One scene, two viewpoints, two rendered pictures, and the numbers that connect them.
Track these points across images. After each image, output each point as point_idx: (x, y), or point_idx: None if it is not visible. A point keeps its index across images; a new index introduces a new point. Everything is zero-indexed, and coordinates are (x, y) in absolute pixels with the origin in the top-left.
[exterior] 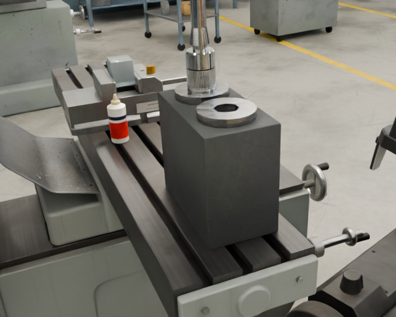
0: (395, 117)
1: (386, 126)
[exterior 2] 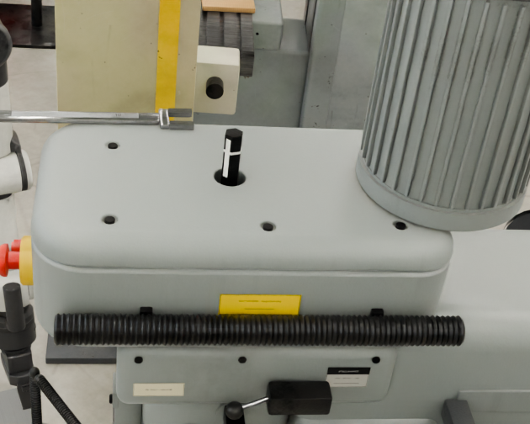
0: (29, 356)
1: (24, 374)
